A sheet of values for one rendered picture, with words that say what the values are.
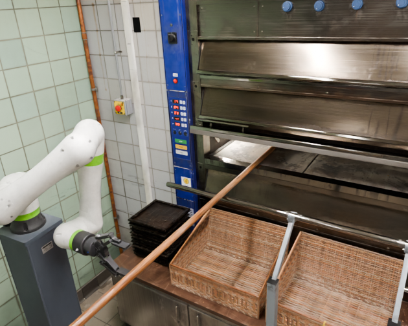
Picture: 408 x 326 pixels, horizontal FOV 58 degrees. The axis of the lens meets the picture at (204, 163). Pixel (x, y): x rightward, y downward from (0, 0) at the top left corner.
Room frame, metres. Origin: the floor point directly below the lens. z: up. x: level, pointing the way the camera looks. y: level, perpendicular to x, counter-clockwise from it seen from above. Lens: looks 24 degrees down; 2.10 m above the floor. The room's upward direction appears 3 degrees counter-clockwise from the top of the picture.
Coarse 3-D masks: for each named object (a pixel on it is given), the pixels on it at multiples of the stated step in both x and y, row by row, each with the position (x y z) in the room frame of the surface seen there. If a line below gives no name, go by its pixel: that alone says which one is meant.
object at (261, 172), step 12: (228, 168) 2.04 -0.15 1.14; (240, 168) 2.00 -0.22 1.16; (264, 168) 1.94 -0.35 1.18; (276, 168) 1.93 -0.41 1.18; (288, 180) 1.83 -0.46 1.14; (300, 180) 1.80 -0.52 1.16; (312, 180) 1.76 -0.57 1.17; (324, 180) 1.74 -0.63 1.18; (336, 180) 1.74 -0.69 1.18; (348, 192) 1.66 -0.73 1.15; (360, 192) 1.63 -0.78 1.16; (372, 192) 1.60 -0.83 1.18; (384, 192) 1.59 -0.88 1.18; (396, 192) 1.58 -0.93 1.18
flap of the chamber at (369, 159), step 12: (192, 132) 2.00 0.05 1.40; (204, 132) 1.96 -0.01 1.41; (240, 132) 1.97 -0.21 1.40; (252, 132) 1.99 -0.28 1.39; (264, 144) 1.76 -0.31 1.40; (276, 144) 1.72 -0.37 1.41; (288, 144) 1.69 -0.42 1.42; (324, 144) 1.72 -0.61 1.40; (336, 144) 1.74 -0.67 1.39; (336, 156) 1.56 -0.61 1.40; (348, 156) 1.53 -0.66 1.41; (360, 156) 1.51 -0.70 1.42
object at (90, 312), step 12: (264, 156) 2.06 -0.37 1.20; (252, 168) 1.90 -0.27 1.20; (240, 180) 1.78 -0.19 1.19; (192, 216) 1.42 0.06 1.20; (180, 228) 1.33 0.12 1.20; (168, 240) 1.25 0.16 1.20; (156, 252) 1.18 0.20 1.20; (144, 264) 1.12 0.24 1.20; (132, 276) 1.06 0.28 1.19; (120, 288) 1.00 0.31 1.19; (108, 300) 0.95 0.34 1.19; (84, 312) 0.89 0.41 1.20; (96, 312) 0.91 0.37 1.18; (72, 324) 0.85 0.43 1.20; (84, 324) 0.87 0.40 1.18
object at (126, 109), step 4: (116, 100) 2.42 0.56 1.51; (120, 100) 2.40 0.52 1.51; (124, 100) 2.39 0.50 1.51; (128, 100) 2.41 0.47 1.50; (116, 104) 2.41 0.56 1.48; (124, 104) 2.38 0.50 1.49; (128, 104) 2.40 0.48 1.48; (124, 108) 2.38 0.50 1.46; (128, 108) 2.40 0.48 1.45; (132, 108) 2.43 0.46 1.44; (116, 112) 2.42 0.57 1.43; (120, 112) 2.40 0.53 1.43; (124, 112) 2.38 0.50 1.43; (128, 112) 2.40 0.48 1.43; (132, 112) 2.43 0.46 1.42
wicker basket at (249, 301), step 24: (216, 216) 2.04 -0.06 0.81; (240, 216) 1.96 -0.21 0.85; (192, 240) 1.89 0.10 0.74; (216, 240) 1.99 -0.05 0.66; (264, 240) 1.85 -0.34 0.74; (192, 264) 1.85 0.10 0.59; (216, 264) 1.84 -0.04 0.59; (240, 264) 1.83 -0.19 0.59; (264, 264) 1.80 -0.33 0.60; (192, 288) 1.61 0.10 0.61; (216, 288) 1.53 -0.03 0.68; (240, 288) 1.46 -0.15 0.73; (264, 288) 1.46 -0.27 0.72
